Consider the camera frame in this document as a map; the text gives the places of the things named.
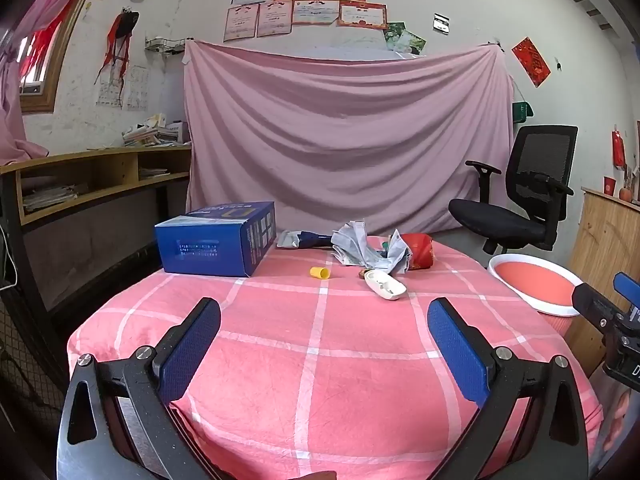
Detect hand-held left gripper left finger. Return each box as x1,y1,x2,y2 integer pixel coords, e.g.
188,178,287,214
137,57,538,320
56,297,223,480

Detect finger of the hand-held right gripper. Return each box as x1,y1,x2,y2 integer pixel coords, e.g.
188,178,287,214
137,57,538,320
571,284,627,332
614,272,640,307

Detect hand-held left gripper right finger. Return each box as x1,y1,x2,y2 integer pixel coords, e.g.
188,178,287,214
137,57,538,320
426,297,591,480

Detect white rimmed red basin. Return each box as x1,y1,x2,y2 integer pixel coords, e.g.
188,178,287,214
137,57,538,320
487,254,585,317

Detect red wrapper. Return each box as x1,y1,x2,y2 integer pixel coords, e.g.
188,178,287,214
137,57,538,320
400,232,435,272

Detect crushed green white carton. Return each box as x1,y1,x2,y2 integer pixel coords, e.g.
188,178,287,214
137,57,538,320
331,220,376,267

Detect blue foil wrapper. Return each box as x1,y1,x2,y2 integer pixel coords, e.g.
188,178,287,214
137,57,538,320
276,230,335,251

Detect light wooden cabinet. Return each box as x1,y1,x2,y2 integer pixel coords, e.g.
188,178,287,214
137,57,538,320
565,186,640,378

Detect white plastic case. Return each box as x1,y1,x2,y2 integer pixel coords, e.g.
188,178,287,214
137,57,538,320
364,269,407,301

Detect blue cardboard box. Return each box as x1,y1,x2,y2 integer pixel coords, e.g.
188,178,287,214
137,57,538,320
154,201,277,278

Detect black office chair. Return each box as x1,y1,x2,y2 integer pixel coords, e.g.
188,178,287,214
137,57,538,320
448,125,579,256

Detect red hanging ornament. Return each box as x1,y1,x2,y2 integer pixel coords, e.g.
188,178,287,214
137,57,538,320
612,129,627,170

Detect wooden shelf desk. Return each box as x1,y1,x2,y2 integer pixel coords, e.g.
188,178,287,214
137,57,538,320
0,146,193,311

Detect stack of books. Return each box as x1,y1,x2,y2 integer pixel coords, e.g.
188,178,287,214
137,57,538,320
121,112,192,148

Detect pink hanging bed sheet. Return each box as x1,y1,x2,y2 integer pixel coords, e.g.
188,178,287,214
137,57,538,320
183,40,516,236

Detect pink curtain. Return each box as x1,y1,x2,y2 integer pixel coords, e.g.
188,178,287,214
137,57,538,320
0,0,108,166

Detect white cable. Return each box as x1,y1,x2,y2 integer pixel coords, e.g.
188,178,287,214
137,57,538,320
0,225,18,293

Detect red wall poster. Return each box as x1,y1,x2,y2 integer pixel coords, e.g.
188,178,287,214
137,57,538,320
511,36,552,88

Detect paper wall calendar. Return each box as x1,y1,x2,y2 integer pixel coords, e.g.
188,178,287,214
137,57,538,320
96,65,150,112

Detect white wire wall rack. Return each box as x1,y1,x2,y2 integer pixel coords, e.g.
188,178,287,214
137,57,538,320
145,36,187,55

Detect green wall photos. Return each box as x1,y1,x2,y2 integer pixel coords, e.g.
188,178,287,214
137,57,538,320
383,21,427,57

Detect red tassel wall decoration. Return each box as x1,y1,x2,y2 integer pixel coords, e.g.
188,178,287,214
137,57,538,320
95,7,140,96

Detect wooden window frame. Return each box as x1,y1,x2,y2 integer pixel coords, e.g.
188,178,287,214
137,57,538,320
20,0,108,115

